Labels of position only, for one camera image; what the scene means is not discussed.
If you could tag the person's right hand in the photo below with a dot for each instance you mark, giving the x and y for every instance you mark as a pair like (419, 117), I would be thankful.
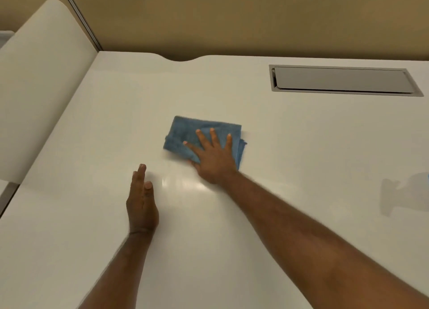
(214, 163)

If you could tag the person's left hand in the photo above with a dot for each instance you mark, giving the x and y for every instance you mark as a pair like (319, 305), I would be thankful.
(142, 210)

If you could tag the person's right little finger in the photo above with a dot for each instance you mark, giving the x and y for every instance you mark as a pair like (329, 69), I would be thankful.
(229, 141)

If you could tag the person's right middle finger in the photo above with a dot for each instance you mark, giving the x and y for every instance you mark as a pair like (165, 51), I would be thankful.
(202, 139)

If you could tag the person's left thumb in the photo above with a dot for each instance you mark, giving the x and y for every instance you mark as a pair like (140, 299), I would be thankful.
(148, 189)

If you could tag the person's right thumb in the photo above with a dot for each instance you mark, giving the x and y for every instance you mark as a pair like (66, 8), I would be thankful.
(194, 164)

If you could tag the blue microfiber cloth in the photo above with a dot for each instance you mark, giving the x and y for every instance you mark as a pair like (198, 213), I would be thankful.
(182, 134)

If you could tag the person's right forearm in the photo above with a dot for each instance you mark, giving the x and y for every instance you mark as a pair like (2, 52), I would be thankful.
(301, 238)

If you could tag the person's left forearm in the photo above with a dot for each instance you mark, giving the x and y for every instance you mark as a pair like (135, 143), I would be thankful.
(117, 275)

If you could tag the thin dark wrist thread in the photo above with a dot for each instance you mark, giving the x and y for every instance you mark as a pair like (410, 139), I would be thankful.
(140, 232)

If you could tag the white curved divider panel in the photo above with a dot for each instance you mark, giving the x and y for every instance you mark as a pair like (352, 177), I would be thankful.
(37, 84)

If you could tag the grey metal wall strip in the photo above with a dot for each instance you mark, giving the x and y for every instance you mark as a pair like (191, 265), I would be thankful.
(82, 17)

